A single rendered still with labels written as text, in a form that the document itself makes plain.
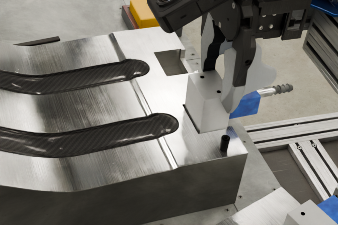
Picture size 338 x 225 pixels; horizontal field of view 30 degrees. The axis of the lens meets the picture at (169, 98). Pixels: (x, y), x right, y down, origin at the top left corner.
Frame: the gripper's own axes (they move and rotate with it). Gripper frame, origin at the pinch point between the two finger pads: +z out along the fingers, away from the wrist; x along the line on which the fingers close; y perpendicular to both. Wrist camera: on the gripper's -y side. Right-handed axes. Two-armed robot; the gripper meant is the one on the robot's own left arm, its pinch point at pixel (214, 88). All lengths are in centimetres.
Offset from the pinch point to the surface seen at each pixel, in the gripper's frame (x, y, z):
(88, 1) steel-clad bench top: 40.6, -4.2, 13.6
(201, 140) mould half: -3.8, -2.5, 4.2
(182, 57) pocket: 13.1, 1.7, 5.7
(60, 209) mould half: -7.0, -19.6, 7.4
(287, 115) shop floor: 80, 77, 94
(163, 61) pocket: 13.4, -0.9, 6.1
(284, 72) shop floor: 102, 87, 94
